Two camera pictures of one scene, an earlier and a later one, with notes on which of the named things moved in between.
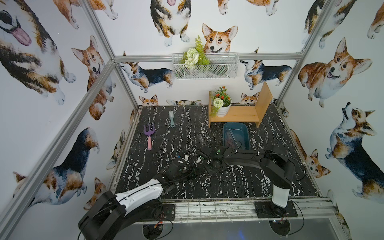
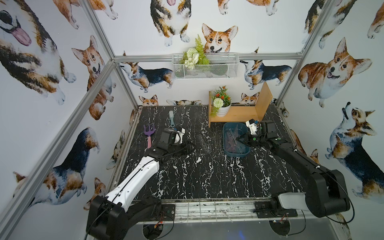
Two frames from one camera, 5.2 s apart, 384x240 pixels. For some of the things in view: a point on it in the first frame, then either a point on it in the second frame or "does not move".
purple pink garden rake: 149,133 does not move
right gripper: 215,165 -> 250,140
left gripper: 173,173 -> 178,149
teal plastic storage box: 236,135 does not move
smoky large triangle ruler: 231,140 does not move
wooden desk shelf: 240,113 does not move
